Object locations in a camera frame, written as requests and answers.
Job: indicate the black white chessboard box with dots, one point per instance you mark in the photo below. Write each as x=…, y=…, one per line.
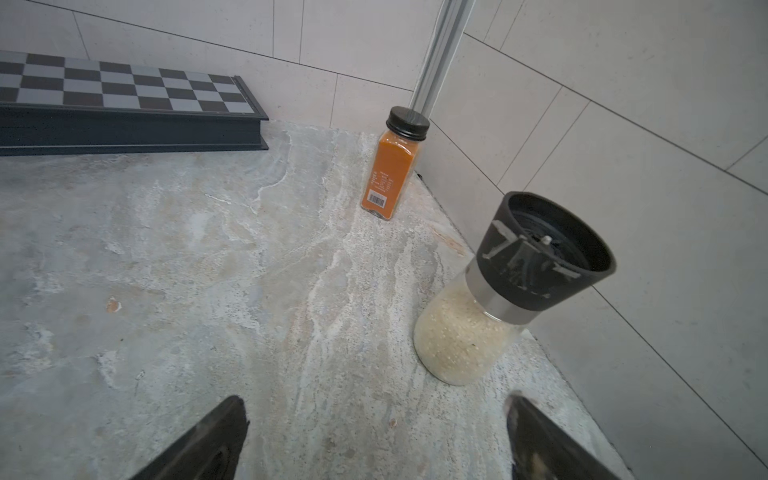
x=52, y=105

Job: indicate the orange spice bottle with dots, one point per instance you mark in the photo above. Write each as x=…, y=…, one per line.
x=394, y=159

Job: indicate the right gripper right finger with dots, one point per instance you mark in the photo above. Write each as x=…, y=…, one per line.
x=542, y=450

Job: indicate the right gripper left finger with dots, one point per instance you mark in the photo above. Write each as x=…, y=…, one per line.
x=209, y=450

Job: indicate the white spice jar black lid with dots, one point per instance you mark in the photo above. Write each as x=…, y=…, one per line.
x=534, y=255

